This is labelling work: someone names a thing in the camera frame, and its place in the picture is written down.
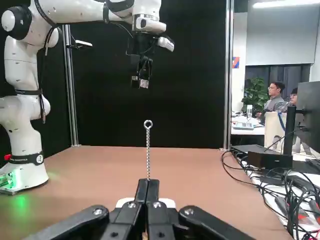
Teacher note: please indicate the grey projection screen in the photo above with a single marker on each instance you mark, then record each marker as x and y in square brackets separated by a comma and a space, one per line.
[280, 37]

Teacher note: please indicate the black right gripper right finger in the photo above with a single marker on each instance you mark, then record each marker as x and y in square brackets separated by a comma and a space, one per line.
[162, 220]

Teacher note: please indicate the black monitor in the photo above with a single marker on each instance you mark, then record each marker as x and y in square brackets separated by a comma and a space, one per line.
[308, 112]

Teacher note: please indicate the black flat device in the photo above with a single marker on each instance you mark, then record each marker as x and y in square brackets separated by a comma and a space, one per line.
[250, 148]

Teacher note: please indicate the aluminium frame post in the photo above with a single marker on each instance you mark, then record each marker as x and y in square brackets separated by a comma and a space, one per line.
[228, 75]
[71, 100]

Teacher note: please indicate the clear bottle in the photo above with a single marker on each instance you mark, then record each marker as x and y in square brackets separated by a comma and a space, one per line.
[249, 115]

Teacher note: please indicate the white camera on post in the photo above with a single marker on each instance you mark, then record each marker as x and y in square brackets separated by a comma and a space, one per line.
[83, 44]

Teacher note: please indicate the blue and white tray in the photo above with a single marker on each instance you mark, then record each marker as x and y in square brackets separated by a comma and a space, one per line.
[243, 126]

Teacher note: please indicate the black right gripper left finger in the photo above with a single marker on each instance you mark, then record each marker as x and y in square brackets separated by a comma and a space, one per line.
[125, 220]

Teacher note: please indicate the person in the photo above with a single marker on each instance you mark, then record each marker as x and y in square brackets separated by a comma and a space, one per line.
[293, 96]
[276, 103]

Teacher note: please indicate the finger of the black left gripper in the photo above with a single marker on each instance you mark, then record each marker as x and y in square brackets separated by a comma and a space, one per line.
[146, 75]
[136, 81]

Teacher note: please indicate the green potted plant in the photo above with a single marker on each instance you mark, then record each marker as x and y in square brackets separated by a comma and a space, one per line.
[255, 92]

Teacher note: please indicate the black box device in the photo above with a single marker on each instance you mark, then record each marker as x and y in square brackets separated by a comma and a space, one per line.
[270, 160]

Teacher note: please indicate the red and blue poster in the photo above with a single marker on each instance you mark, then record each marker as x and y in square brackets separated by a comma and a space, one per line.
[236, 62]

